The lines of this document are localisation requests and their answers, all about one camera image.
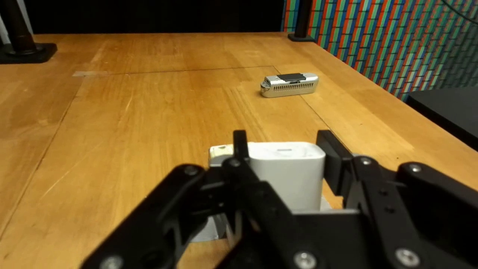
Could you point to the black curtain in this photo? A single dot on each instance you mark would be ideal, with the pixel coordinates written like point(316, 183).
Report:
point(149, 16)

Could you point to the black stand base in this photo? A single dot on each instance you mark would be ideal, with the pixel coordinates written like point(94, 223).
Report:
point(24, 53)

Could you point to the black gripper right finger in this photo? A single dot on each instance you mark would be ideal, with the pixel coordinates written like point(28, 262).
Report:
point(393, 219)

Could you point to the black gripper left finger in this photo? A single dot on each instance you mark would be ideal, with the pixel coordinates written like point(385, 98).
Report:
point(158, 214)

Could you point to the small silver metal device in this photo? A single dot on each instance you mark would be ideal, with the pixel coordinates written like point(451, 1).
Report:
point(288, 86)

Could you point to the white charger head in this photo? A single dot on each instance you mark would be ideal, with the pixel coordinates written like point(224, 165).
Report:
point(288, 174)

